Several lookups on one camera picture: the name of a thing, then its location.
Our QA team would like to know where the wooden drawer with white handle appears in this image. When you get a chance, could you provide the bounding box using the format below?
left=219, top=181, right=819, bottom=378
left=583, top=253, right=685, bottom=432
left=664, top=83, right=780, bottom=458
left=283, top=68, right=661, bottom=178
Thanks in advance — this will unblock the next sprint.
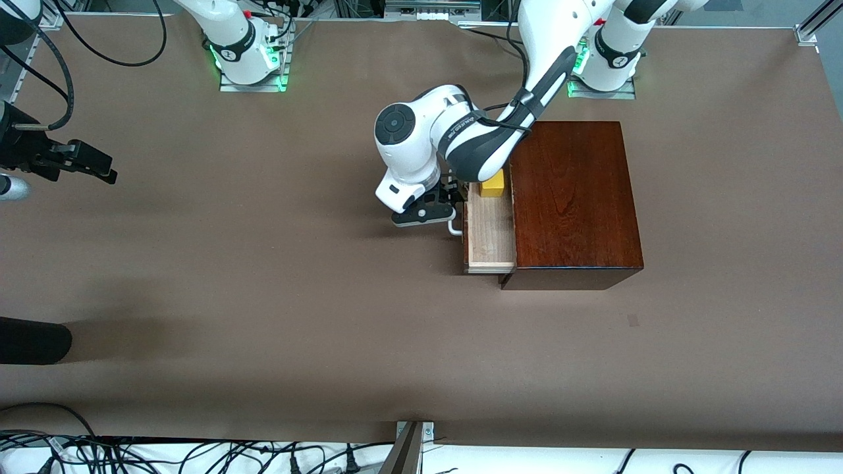
left=449, top=168, right=518, bottom=275

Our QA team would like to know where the dark brown wooden cabinet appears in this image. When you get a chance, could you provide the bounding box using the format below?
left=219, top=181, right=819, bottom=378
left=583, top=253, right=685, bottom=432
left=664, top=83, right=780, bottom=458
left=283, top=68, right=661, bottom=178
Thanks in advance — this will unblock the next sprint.
left=501, top=122, right=645, bottom=291

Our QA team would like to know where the black ribbed cylinder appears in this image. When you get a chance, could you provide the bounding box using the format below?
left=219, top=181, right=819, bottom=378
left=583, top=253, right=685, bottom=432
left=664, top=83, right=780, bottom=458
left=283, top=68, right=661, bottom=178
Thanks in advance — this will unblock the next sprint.
left=0, top=317, right=73, bottom=365

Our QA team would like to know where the thin black cable loop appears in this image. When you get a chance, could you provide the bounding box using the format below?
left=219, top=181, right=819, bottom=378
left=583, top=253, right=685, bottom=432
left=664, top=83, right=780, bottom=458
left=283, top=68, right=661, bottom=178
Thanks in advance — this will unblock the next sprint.
left=53, top=0, right=169, bottom=68

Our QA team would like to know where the black cable on table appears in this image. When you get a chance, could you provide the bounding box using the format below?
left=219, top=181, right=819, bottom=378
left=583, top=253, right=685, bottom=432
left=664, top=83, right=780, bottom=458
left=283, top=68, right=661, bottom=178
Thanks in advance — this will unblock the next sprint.
left=461, top=23, right=528, bottom=47

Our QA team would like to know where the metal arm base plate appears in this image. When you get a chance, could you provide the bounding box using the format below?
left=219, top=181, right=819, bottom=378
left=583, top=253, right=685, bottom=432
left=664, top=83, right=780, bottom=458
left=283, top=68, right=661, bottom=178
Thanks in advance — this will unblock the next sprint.
left=219, top=18, right=292, bottom=93
left=568, top=72, right=638, bottom=101

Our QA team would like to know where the aluminium post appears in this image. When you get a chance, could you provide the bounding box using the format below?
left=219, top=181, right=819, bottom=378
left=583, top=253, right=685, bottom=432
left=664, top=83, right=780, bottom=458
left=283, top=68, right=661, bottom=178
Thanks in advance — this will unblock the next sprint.
left=379, top=421, right=435, bottom=474

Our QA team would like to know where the tangled black cable bundle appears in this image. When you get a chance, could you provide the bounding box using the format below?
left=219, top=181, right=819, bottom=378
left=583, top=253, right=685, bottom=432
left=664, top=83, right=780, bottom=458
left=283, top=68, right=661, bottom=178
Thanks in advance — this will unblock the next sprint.
left=0, top=403, right=396, bottom=474

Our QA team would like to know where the aluminium corner bracket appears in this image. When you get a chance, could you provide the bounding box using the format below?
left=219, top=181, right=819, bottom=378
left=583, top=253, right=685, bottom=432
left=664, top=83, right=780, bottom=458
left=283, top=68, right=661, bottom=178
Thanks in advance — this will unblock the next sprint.
left=794, top=0, right=843, bottom=47

